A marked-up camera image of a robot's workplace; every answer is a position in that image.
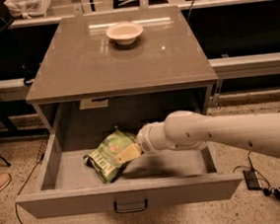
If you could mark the white paper bowl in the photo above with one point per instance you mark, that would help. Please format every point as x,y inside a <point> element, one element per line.
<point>124,33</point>

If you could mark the grey cabinet counter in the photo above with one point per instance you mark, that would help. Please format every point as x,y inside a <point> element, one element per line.
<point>82,62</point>

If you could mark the white plastic bag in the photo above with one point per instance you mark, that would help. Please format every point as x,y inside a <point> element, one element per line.
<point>26,9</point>

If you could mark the white paper label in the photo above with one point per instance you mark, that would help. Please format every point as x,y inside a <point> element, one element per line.
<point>93,104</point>

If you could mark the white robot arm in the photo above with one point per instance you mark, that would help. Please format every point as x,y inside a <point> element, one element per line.
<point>184,130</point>

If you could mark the black drawer handle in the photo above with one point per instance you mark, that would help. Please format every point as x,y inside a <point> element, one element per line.
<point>122,208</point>

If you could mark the black power adapter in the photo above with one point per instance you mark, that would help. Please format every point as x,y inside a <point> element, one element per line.
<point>251,180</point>

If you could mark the green jalapeno chip bag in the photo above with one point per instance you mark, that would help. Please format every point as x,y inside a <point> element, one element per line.
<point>102,158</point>

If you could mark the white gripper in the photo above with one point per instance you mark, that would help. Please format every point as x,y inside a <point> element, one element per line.
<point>145,139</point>

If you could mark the grey open drawer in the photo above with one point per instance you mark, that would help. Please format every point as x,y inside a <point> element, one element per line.
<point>67,186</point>

